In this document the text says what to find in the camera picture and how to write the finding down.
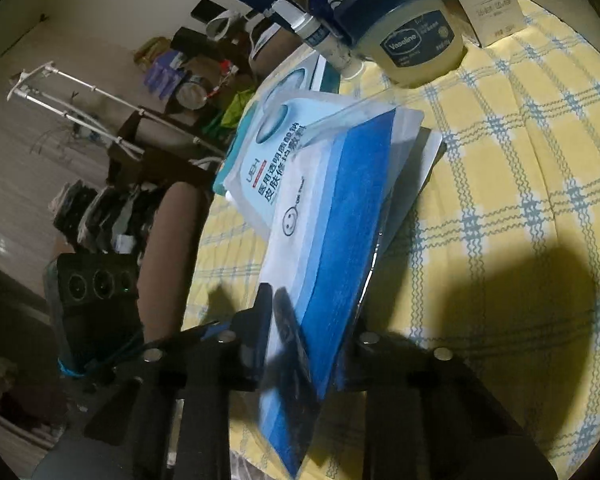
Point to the red white small item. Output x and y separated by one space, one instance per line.
220 85

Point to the white milk carton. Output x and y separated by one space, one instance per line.
485 0

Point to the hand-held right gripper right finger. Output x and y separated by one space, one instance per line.
380 360

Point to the small white cap spray bottle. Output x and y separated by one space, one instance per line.
315 35

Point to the blue white striped pouch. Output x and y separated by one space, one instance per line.
330 235

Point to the pile of dark clothes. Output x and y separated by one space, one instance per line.
105 215

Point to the person's leg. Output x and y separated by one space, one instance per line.
170 260

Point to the white paper sheet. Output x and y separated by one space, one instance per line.
265 35

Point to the black box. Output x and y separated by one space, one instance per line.
207 10
190 37

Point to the pale blue facial mask pouch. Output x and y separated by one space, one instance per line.
275 160

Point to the white metal rack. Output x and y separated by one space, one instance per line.
80 95

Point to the purple packets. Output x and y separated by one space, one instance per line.
165 72

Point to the green bag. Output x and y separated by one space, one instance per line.
235 105

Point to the dark wooden chair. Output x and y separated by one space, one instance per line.
145 160

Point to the petroleum jelly jar navy lid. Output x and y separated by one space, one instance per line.
410 40

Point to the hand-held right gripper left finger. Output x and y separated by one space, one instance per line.
259 320

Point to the yellow bag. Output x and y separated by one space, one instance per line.
152 47

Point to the round metal tin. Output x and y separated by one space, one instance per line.
192 95

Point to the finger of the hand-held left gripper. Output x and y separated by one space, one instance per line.
200 332

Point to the white curved device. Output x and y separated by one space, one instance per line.
220 25

